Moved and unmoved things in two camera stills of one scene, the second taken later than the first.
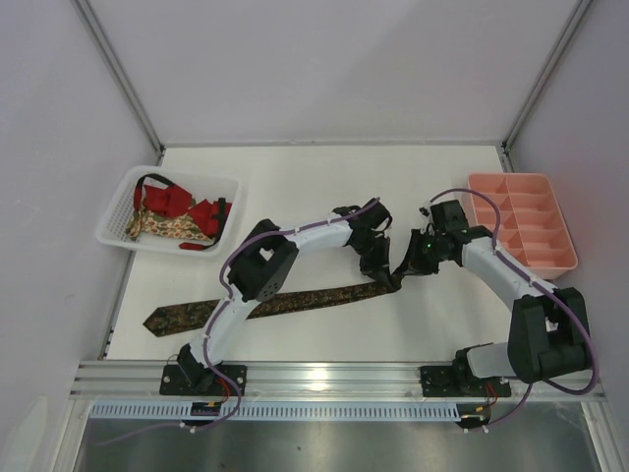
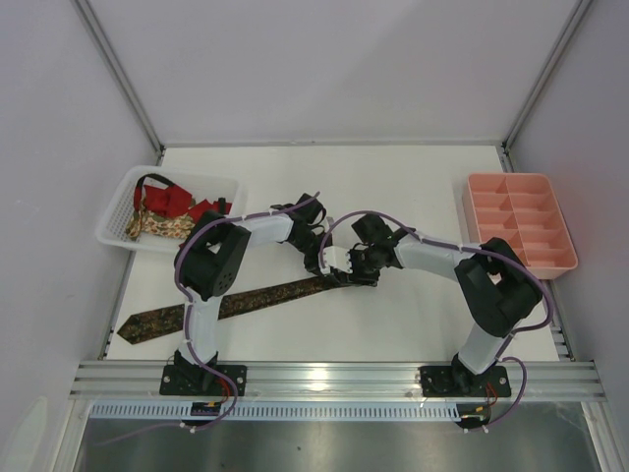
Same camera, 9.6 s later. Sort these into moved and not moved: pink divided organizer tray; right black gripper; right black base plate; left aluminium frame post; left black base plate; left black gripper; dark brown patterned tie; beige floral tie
Moved: right black gripper; dark brown patterned tie; left black gripper
Not moved: beige floral tie; pink divided organizer tray; left black base plate; right black base plate; left aluminium frame post
